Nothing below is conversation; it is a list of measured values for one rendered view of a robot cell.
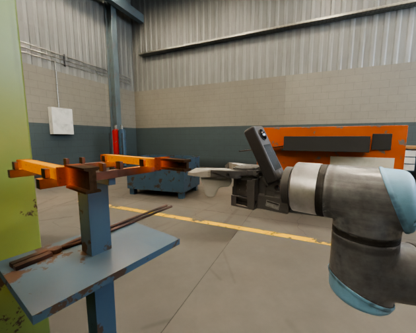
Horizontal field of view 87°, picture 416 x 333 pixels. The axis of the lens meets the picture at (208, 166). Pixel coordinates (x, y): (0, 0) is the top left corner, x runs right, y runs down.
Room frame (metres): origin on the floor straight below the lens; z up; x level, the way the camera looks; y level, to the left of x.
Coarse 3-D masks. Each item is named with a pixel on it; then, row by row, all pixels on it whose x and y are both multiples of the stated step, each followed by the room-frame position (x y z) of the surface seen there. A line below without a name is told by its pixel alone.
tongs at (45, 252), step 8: (160, 208) 1.00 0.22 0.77; (168, 208) 1.00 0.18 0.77; (136, 216) 0.88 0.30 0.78; (144, 216) 0.88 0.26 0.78; (120, 224) 0.81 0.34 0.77; (128, 224) 0.81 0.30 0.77; (72, 240) 0.66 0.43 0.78; (80, 240) 0.66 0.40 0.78; (56, 248) 0.61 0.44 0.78; (64, 248) 0.62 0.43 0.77; (24, 256) 0.56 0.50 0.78; (32, 256) 0.56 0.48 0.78; (40, 256) 0.56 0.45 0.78; (48, 256) 0.58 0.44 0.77; (16, 264) 0.52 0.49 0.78; (24, 264) 0.53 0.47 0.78
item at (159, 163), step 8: (112, 160) 0.75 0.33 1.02; (120, 160) 0.72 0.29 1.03; (128, 160) 0.70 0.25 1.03; (136, 160) 0.67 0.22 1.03; (152, 160) 0.63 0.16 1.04; (160, 160) 0.61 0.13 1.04; (168, 160) 0.59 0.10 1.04; (176, 160) 0.57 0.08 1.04; (184, 160) 0.56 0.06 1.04; (160, 168) 0.61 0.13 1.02; (168, 168) 0.59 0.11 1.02; (176, 168) 0.57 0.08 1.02; (184, 168) 0.56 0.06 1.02
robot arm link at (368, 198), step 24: (336, 168) 0.35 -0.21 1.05; (360, 168) 0.33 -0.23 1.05; (384, 168) 0.32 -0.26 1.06; (336, 192) 0.33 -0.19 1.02; (360, 192) 0.31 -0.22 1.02; (384, 192) 0.29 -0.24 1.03; (408, 192) 0.28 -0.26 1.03; (336, 216) 0.34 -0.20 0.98; (360, 216) 0.31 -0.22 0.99; (384, 216) 0.29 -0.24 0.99; (408, 216) 0.28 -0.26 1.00
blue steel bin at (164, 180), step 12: (144, 156) 4.78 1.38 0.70; (156, 156) 4.92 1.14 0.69; (168, 156) 4.83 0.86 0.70; (180, 156) 4.74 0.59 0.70; (192, 156) 4.66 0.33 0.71; (192, 168) 4.24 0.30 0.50; (132, 180) 4.18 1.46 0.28; (144, 180) 4.10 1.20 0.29; (156, 180) 4.02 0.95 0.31; (168, 180) 3.94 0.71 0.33; (180, 180) 3.87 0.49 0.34; (192, 180) 4.23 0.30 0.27; (132, 192) 4.21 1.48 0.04; (180, 192) 3.87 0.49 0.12
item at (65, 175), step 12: (24, 168) 0.56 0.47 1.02; (36, 168) 0.50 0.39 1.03; (60, 168) 0.40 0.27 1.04; (72, 168) 0.40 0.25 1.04; (84, 168) 0.35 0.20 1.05; (96, 168) 0.37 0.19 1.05; (60, 180) 0.40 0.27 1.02; (72, 180) 0.40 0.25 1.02; (84, 180) 0.37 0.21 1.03; (84, 192) 0.36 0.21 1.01
